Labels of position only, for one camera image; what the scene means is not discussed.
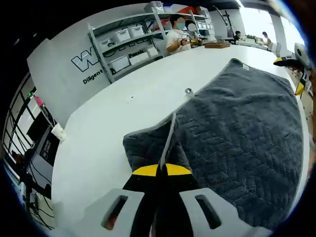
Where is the white lettered display panel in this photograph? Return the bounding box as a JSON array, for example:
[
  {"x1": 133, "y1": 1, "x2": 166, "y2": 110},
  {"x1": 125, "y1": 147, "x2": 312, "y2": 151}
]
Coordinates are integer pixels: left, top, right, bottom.
[{"x1": 26, "y1": 21, "x2": 112, "y2": 126}]

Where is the grey metal shelf rack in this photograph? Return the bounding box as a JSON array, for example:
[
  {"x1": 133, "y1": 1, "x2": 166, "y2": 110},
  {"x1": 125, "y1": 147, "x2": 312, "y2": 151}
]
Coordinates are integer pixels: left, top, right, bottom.
[
  {"x1": 150, "y1": 1, "x2": 213, "y2": 38},
  {"x1": 87, "y1": 12, "x2": 171, "y2": 83}
]

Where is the tangle of black cables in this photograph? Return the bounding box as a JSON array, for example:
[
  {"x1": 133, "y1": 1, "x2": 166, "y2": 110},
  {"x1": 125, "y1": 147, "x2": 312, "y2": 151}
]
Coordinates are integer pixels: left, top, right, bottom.
[{"x1": 22, "y1": 170, "x2": 56, "y2": 232}]

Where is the black curved stand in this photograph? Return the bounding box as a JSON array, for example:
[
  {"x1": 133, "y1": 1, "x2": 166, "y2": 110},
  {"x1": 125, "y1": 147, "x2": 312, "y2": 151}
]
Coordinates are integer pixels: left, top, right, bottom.
[{"x1": 214, "y1": 5, "x2": 237, "y2": 44}]

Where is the black monitor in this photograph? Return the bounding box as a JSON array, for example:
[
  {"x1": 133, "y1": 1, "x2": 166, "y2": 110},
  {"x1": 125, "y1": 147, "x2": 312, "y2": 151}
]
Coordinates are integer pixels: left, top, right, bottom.
[{"x1": 26, "y1": 111, "x2": 50, "y2": 143}]

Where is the cluttered white table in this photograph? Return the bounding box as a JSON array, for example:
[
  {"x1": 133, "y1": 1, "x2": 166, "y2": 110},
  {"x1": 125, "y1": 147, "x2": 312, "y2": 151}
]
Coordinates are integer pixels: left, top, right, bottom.
[{"x1": 237, "y1": 34, "x2": 275, "y2": 50}]

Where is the brown wooden tray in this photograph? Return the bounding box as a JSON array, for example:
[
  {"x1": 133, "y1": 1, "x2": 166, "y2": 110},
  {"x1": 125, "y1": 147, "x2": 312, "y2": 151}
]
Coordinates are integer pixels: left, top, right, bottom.
[{"x1": 203, "y1": 42, "x2": 232, "y2": 49}]

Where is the black labelled cabinet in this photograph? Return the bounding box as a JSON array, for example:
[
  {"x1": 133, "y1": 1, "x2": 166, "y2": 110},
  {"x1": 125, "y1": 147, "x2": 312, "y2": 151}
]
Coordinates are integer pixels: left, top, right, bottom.
[{"x1": 34, "y1": 128, "x2": 60, "y2": 168}]

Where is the group of white storage bins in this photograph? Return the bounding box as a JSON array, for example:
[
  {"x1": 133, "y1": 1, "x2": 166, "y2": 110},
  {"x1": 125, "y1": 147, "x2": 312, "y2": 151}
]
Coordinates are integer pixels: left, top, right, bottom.
[{"x1": 98, "y1": 24, "x2": 160, "y2": 72}]

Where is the white paper cup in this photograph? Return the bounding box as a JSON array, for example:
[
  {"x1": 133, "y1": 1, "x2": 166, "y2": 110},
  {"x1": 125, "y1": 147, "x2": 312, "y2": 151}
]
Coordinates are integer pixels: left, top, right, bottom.
[{"x1": 51, "y1": 122, "x2": 67, "y2": 142}]

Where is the grey fluffy towel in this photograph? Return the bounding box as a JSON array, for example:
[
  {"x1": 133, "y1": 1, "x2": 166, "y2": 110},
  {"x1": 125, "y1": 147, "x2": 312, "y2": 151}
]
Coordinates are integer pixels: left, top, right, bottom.
[{"x1": 122, "y1": 58, "x2": 305, "y2": 230}]

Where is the black framed window wall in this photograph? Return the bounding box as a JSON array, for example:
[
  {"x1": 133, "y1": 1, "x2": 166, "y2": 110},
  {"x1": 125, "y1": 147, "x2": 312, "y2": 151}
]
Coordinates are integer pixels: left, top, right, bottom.
[{"x1": 1, "y1": 74, "x2": 38, "y2": 161}]

